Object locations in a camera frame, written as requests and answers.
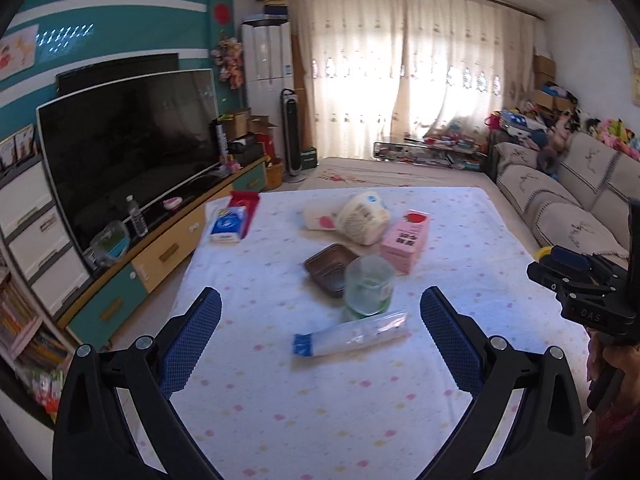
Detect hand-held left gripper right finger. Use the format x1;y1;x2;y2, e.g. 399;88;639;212
419;286;587;480

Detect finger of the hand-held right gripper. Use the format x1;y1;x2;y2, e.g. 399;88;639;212
527;247;626;293

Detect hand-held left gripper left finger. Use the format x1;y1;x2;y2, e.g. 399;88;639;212
52;286;223;480

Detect person's right forearm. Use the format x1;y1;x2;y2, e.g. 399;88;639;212
584;400;640;480

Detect person's right hand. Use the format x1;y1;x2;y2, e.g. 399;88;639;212
587;334;640;413

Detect beige sofa with deer covers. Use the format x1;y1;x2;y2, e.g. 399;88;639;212
492;131;640;267

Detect teal and yellow tv cabinet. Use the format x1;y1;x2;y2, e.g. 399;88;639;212
65;155;269;349

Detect green translucent cup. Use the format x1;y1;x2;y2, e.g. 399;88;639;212
344;255;396;322

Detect pink milk carton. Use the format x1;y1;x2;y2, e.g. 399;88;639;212
379;208;432;274

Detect blue tissue pack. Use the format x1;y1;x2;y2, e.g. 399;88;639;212
209;206;248;244

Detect pile of plush toys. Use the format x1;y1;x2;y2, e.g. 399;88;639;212
549;107;640;162

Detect clear water bottle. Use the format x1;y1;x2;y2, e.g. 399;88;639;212
124;194;150;239

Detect brown plastic tray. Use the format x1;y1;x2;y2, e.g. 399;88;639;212
304;243;359;299

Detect red flat packet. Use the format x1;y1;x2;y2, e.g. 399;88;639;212
227;190;261;239

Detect blue and white toy box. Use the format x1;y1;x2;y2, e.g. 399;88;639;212
502;109;532;132

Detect shelf of books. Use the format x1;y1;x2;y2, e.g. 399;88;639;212
0;270;77;413

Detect glass coffee table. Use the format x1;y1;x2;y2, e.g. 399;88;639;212
372;135;489;169

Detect white and pink packet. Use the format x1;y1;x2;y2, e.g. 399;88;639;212
302;208;342;231

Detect stack of cardboard boxes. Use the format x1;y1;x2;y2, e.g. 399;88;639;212
532;52;577;112

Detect orange basket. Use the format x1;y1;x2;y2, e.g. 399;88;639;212
264;157;286;191

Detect white drawer unit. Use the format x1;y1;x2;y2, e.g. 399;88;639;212
0;156;94;307

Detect large flat television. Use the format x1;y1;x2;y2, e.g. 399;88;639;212
36;68;221;277

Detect open cardboard box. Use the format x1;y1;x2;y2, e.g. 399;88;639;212
219;108;279;137

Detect sheer embroidered curtain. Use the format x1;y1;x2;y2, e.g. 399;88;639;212
402;0;539;162
290;0;409;159

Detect black tower fan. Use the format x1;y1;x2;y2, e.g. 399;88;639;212
279;88;307;184

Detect picture frames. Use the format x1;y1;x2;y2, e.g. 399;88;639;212
0;123;39;171

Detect white standing air conditioner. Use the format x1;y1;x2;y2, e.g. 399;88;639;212
241;20;296;162

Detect small flat television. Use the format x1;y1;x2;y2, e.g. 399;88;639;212
56;52;180;96

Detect hanging flower decoration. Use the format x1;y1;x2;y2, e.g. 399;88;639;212
210;35;245;90

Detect stack of boxes on conditioner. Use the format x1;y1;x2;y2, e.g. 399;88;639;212
262;0;290;24

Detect cartoon wall poster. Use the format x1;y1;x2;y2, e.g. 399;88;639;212
0;23;41;81

